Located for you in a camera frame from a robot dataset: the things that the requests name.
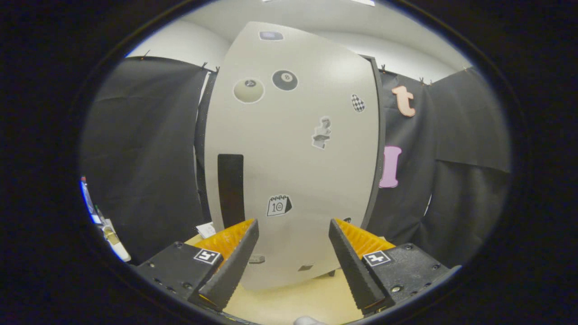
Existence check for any blue white object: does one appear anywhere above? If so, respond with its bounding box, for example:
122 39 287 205
80 176 103 225

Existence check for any white yellow bottle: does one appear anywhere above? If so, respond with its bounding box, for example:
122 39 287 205
96 207 131 262

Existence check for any black backdrop cloth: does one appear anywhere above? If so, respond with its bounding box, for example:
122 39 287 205
80 56 513 267

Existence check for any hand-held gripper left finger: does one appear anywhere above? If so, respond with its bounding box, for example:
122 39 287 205
135 218 260 313

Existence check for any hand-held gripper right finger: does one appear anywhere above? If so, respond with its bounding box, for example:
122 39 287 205
328 218 462 316

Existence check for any beige shoe cabinet door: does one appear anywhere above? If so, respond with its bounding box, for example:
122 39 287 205
204 21 380 290

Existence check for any grey shoe cabinet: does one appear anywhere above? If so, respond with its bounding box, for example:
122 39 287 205
194 54 388 290

